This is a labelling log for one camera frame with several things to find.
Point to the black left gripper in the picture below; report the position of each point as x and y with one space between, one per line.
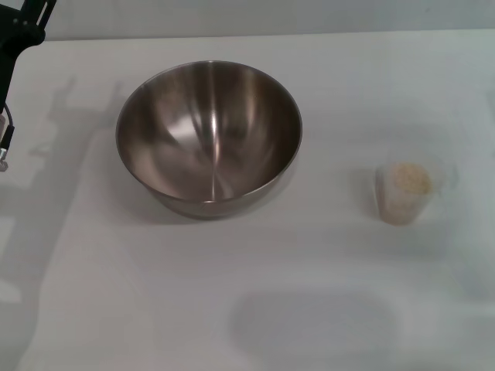
7 65

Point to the stainless steel mixing bowl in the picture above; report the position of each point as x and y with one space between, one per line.
209 135

